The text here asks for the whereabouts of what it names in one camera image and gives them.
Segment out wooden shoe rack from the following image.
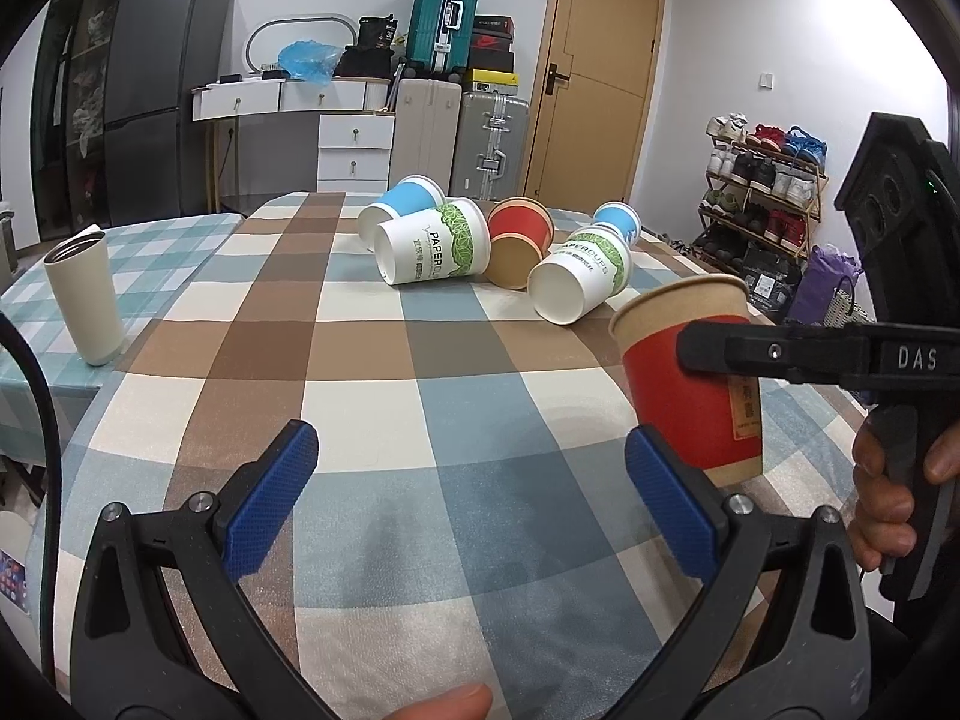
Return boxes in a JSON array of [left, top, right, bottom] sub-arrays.
[[696, 120, 830, 293]]

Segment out white dressing table with drawers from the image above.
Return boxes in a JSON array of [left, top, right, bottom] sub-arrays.
[[190, 78, 395, 194]]

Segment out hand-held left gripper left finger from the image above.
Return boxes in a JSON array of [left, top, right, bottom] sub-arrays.
[[56, 420, 332, 720]]

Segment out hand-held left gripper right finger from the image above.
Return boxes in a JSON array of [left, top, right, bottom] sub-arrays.
[[624, 424, 875, 720]]

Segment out blue plastic bag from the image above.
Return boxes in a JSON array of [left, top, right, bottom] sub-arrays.
[[278, 39, 343, 86]]

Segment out white green leaf paper cup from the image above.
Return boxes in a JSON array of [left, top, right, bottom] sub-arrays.
[[373, 198, 493, 288], [527, 226, 635, 326]]

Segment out person's right hand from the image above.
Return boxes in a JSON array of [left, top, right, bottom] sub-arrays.
[[847, 414, 960, 572]]

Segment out black red shoe box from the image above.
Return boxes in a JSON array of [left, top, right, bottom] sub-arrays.
[[470, 13, 519, 73]]

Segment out purple bag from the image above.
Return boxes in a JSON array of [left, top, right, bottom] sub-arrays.
[[787, 243, 863, 328]]

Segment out oval mirror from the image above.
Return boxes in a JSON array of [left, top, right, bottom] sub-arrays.
[[245, 13, 360, 81]]

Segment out blue paper cup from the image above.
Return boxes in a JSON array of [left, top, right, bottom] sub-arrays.
[[592, 201, 641, 248], [357, 175, 446, 253]]

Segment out wooden door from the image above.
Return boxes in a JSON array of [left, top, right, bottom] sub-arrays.
[[522, 0, 668, 208]]

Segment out silver suitcase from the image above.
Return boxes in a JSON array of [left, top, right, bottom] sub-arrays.
[[449, 90, 530, 203]]

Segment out teal suitcase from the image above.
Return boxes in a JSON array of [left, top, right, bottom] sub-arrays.
[[406, 0, 483, 81]]

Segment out rows of shoes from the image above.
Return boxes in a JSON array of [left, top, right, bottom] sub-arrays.
[[699, 112, 826, 260]]

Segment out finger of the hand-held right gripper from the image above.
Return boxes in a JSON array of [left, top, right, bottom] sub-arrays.
[[675, 319, 867, 391]]

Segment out red kraft paper cup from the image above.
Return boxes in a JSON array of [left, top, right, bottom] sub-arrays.
[[609, 274, 765, 488], [486, 196, 555, 292]]

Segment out teal checked tablecloth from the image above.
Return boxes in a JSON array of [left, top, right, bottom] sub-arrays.
[[0, 211, 250, 466]]

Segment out person's left hand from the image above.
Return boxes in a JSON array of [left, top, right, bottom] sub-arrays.
[[388, 684, 494, 720]]

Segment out cream insulated tumbler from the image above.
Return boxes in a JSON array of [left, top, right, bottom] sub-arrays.
[[42, 231, 125, 368]]

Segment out black bag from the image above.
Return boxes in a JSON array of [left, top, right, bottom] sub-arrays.
[[334, 14, 399, 80]]

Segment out beige suitcase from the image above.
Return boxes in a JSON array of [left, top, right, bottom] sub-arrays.
[[391, 77, 463, 197]]

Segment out black cable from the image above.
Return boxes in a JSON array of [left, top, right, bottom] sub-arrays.
[[0, 310, 65, 695]]

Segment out dark grey refrigerator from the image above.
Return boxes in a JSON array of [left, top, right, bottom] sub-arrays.
[[100, 0, 234, 227]]

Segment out brown blue plaid tablecloth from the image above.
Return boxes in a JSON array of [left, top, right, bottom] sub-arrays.
[[45, 191, 901, 720]]

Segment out dark glass cabinet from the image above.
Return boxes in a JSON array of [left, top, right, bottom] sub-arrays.
[[33, 0, 122, 235]]

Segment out yellow black box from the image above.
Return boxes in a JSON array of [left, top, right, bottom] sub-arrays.
[[463, 68, 521, 97]]

